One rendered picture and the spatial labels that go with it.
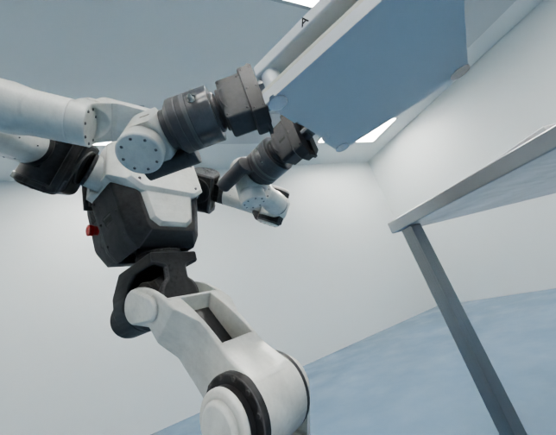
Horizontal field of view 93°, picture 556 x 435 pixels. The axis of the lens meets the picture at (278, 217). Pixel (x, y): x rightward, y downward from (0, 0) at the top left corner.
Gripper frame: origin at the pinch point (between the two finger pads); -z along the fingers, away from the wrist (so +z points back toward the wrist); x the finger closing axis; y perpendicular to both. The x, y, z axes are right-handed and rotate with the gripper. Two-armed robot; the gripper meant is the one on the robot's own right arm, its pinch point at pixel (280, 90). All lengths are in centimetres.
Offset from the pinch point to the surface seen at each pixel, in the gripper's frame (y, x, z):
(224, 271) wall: -301, -41, 99
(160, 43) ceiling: -111, -190, 51
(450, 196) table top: -27.5, 20.2, -32.1
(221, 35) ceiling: -121, -189, 3
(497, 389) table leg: -44, 64, -28
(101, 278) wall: -237, -65, 215
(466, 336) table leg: -43, 52, -27
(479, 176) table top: -20.5, 19.7, -35.3
